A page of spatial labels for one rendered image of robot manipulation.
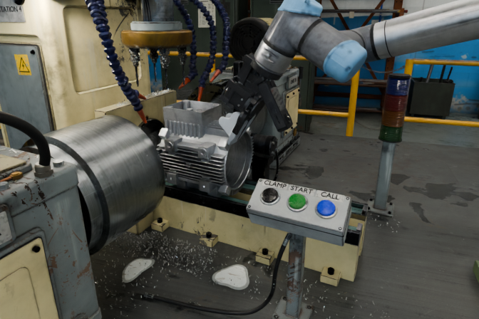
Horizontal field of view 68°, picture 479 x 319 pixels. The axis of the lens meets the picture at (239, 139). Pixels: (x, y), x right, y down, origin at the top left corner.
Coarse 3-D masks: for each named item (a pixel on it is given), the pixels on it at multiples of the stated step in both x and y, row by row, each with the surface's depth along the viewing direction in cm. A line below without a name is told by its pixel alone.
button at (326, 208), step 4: (324, 200) 59; (328, 200) 59; (320, 204) 59; (324, 204) 58; (328, 204) 58; (332, 204) 58; (320, 208) 58; (324, 208) 58; (328, 208) 58; (332, 208) 58; (320, 212) 58; (324, 212) 58; (328, 212) 57; (332, 212) 57
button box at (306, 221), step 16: (256, 192) 64; (288, 192) 63; (304, 192) 62; (320, 192) 61; (256, 208) 62; (272, 208) 61; (288, 208) 60; (304, 208) 60; (336, 208) 58; (272, 224) 63; (288, 224) 60; (304, 224) 58; (320, 224) 57; (336, 224) 56; (320, 240) 60; (336, 240) 58
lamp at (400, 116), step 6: (384, 114) 100; (390, 114) 98; (396, 114) 97; (402, 114) 98; (384, 120) 100; (390, 120) 99; (396, 120) 98; (402, 120) 98; (390, 126) 99; (396, 126) 99
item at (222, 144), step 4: (164, 128) 92; (248, 128) 94; (160, 132) 92; (164, 132) 92; (168, 132) 92; (248, 132) 94; (160, 136) 92; (164, 136) 91; (168, 136) 92; (220, 140) 85; (224, 140) 84; (220, 144) 84; (224, 144) 84; (220, 148) 85; (224, 148) 84; (228, 148) 85; (248, 172) 98; (248, 176) 99; (220, 188) 88; (224, 188) 88; (228, 188) 88; (220, 192) 88; (224, 192) 88; (228, 192) 89
